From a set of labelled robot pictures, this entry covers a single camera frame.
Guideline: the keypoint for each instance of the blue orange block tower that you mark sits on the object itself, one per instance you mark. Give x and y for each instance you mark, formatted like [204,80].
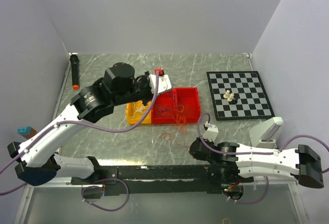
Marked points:
[26,131]

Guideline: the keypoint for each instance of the black white chessboard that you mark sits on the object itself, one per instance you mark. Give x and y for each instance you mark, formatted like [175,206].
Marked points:
[248,89]

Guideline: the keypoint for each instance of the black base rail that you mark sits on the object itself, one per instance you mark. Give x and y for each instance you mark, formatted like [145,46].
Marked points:
[163,179]

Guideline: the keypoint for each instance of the white plastic stand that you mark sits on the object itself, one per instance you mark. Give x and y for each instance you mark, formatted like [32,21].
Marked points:
[265,134]

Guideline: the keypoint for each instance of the black marker orange cap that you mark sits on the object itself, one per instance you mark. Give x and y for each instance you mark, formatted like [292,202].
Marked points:
[74,60]

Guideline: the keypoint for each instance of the cream chess piece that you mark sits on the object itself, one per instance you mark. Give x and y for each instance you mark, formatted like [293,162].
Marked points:
[227,94]

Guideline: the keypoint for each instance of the yellow plastic bin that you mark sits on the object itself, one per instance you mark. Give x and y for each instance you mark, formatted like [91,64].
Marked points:
[134,111]

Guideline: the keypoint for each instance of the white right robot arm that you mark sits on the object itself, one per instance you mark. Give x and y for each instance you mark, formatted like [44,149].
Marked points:
[234,162]

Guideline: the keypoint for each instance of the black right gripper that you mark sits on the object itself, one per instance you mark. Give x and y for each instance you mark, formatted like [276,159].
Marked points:
[208,142]

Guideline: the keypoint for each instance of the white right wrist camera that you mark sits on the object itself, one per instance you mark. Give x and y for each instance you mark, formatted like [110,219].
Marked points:
[211,132]

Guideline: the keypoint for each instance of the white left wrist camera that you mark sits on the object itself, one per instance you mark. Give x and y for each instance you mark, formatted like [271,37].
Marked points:
[164,84]

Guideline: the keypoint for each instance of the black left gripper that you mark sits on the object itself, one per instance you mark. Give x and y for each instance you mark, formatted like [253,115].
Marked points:
[146,78]

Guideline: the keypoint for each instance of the red plastic bin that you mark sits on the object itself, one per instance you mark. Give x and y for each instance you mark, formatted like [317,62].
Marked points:
[187,102]
[163,111]

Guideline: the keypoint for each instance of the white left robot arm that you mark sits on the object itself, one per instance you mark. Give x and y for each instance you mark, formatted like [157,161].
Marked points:
[37,161]

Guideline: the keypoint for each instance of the cream chess pawn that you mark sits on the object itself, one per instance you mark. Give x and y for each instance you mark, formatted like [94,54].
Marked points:
[231,97]

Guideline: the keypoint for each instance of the black chess piece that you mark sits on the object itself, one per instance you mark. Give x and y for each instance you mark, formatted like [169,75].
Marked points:
[234,101]

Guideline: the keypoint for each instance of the aluminium frame rail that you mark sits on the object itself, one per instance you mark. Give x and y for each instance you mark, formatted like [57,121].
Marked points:
[61,182]

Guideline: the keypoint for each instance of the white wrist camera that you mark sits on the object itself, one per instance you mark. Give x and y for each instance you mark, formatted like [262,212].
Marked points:
[164,84]
[211,132]

